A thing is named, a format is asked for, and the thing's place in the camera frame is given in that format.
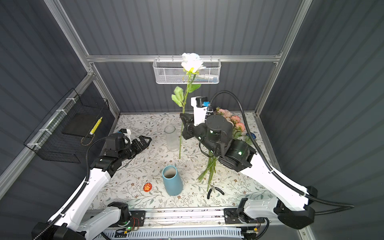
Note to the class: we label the clear ribbed glass vase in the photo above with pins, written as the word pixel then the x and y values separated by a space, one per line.
pixel 172 138

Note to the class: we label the teal ceramic vase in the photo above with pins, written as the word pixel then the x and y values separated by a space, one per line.
pixel 172 180

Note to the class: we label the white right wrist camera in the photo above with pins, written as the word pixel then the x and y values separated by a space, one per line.
pixel 200 105

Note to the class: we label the black handled pliers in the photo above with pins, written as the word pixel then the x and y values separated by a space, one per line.
pixel 213 189

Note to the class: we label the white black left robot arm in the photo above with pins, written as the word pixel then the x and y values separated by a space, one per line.
pixel 67 223

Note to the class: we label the black wire wall basket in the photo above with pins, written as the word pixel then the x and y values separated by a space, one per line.
pixel 47 140

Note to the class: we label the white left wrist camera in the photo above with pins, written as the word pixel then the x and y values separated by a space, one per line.
pixel 126 132

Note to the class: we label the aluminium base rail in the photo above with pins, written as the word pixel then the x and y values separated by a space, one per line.
pixel 218 223

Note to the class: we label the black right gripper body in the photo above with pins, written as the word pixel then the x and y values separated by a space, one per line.
pixel 200 132

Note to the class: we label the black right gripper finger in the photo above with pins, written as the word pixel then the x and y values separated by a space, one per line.
pixel 187 118
pixel 187 131

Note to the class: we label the white artificial rose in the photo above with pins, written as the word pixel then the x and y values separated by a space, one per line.
pixel 192 64

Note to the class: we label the yellow marker pen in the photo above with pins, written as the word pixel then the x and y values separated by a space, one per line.
pixel 95 127

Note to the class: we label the black pad in basket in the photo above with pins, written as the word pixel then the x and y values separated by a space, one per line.
pixel 80 125

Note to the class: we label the red round sticker badge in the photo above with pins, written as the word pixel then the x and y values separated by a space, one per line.
pixel 147 187

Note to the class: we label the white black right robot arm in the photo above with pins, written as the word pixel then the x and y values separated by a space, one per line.
pixel 288 204

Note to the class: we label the floral patterned table mat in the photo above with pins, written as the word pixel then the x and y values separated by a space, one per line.
pixel 127 184

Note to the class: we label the pink rose flower bunch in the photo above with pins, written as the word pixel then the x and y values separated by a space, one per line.
pixel 226 141

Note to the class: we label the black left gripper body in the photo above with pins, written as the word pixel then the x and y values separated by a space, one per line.
pixel 132 150

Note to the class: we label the white wire mesh basket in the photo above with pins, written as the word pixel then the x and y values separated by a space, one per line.
pixel 173 73

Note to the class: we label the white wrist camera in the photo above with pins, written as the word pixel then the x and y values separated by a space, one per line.
pixel 126 132
pixel 200 105

